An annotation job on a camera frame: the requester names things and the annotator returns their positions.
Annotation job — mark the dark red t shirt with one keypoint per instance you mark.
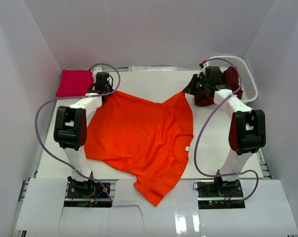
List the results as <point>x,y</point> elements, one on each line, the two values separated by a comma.
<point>229,77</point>

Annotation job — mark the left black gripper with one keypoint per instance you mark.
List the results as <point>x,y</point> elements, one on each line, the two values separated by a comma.
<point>110,88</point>

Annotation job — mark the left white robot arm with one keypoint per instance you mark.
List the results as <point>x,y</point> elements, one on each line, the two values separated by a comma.
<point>70,130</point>

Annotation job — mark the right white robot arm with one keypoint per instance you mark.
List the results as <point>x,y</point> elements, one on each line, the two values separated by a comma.
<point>247,129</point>

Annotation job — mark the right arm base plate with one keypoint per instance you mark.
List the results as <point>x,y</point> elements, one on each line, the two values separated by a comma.
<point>208,189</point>

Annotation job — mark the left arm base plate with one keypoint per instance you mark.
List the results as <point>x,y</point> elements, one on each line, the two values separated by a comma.
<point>87,189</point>

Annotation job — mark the orange t shirt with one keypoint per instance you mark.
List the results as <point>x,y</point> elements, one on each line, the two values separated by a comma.
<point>145,139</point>

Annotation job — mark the white plastic basket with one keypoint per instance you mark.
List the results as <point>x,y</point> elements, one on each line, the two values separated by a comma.
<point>249,88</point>

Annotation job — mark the folded pink t shirt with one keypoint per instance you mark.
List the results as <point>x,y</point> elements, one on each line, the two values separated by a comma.
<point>74,83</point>

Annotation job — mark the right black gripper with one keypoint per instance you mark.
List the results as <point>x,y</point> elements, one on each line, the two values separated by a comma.
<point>191,88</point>

